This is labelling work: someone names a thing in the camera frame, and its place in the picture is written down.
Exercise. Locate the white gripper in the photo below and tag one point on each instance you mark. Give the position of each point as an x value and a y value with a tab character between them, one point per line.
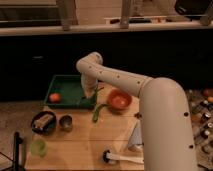
88	83

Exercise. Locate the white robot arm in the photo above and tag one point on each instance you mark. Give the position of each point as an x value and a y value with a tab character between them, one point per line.
166	129

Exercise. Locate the green plastic tray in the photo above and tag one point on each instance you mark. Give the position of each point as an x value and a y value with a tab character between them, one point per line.
71	92

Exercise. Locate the red bowl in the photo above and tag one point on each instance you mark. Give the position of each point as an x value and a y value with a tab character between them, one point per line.
118	99

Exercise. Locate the orange fruit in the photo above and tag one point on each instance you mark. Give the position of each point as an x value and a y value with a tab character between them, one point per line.
55	98

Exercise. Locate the green chili pepper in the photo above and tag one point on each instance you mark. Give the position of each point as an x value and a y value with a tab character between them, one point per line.
97	111

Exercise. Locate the small metal cup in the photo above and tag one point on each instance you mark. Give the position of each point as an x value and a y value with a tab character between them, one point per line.
65	123

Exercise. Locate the black bowl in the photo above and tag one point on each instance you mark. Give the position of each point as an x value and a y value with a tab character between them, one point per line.
49	128

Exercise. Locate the wooden table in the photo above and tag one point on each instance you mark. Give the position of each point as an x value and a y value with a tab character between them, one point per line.
81	149

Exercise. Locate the wrapped snack bar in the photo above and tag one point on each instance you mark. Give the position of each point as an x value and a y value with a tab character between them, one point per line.
43	121

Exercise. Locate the grey paper bag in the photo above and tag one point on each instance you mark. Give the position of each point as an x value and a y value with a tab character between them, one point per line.
135	140

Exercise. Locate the white dish brush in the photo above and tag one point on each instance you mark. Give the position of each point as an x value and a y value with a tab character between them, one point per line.
109	157

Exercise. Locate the green plastic cup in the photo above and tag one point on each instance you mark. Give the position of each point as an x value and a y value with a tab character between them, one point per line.
38	147

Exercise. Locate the black stand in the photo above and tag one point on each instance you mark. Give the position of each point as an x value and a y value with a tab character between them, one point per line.
15	166

